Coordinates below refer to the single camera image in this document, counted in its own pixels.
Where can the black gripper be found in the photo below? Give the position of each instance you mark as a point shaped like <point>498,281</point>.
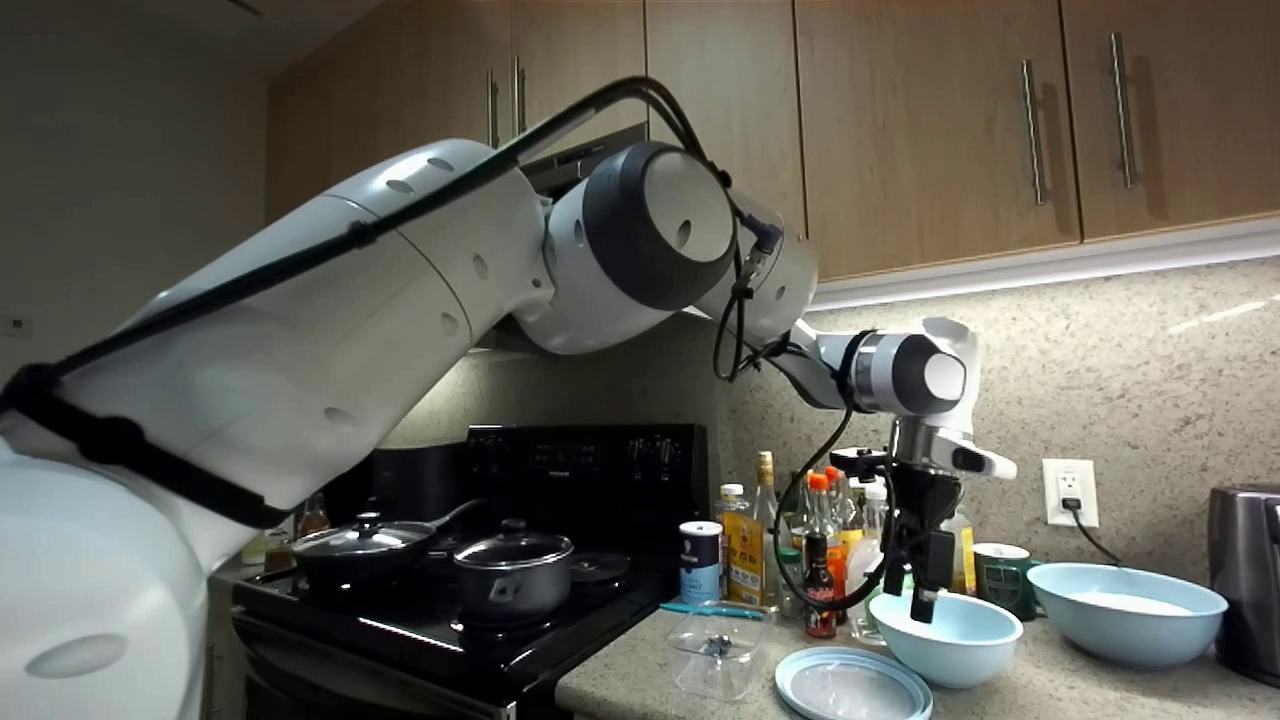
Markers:
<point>921,502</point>

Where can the medium light blue bowl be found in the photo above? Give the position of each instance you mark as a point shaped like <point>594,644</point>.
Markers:
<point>963,652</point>

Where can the large light blue bowl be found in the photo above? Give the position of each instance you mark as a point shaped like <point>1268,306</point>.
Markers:
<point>1132,632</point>

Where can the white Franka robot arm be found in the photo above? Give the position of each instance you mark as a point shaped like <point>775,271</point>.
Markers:
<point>332,334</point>

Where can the yellow oil bottle black cap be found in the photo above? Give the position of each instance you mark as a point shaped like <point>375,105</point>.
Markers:
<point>963,552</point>

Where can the orange cap sauce bottle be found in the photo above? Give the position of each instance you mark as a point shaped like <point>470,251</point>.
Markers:
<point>841,491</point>
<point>815,499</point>

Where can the dark bottle red label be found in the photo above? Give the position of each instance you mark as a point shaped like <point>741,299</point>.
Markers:
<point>820,604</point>

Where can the small green cap jar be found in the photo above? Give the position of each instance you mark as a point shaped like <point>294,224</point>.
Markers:
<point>794,583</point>

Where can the light blue plate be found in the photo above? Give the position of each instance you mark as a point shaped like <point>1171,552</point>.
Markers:
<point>853,684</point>

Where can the tall yellow label bottle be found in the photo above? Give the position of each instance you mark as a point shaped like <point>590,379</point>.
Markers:
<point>748,552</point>

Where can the clear bottle white cap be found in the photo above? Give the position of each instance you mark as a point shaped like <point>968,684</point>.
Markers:
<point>729,502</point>

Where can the teal utensil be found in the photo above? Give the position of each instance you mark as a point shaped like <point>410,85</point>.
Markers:
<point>715,610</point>

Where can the blue white salt canister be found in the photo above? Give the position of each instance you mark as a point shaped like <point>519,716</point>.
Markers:
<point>701,552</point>

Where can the under cabinet light strip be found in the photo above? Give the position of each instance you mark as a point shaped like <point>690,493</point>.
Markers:
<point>1043,267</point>

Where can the black pot glass lid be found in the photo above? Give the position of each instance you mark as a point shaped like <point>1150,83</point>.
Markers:
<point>515,583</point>

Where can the light wood cabinet door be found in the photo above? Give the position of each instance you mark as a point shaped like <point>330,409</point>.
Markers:
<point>921,135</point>
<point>584,52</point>
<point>401,65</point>
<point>1203,105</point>
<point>735,83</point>

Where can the black kitchen stove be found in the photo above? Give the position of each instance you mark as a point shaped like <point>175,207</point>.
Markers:
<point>401,644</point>

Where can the black frying pan with lid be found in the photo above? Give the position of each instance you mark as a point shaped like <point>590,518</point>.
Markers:
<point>362,540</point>

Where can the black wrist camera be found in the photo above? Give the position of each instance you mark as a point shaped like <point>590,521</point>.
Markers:
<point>859,461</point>

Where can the white wall outlet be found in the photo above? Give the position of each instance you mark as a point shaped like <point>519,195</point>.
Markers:
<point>1069,482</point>

